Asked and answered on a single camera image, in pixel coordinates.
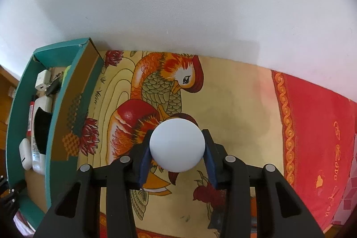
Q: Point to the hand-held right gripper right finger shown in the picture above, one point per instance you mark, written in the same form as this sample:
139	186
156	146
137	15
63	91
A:
210	168

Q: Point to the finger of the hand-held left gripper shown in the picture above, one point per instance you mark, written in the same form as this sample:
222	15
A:
9	196

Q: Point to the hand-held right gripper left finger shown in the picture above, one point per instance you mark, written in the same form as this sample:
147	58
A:
145	168

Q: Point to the white jar with orange label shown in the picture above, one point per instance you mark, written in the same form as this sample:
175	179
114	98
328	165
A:
177	146

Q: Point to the white remote control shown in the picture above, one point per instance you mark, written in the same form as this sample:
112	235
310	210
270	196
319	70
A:
39	162

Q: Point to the white earbuds case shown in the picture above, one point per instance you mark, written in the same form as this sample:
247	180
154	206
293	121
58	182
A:
25	154

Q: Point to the black spirit level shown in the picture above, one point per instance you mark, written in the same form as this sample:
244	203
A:
41	126

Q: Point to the red lighter with label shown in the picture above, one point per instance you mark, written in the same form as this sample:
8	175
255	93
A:
30	115

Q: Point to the teal cardboard box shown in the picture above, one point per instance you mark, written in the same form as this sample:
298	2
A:
55	126

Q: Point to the black key with keyring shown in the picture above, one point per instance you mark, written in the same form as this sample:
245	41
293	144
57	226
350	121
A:
54	86

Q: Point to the white charger plug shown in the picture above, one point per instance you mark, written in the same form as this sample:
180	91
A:
43	80

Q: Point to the green and orange cutter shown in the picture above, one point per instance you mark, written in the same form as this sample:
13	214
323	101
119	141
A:
67	72

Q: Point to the wooden cabinet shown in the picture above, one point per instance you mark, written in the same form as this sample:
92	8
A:
4	93

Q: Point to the pink patterned cloth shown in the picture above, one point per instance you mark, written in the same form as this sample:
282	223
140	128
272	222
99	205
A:
347	199

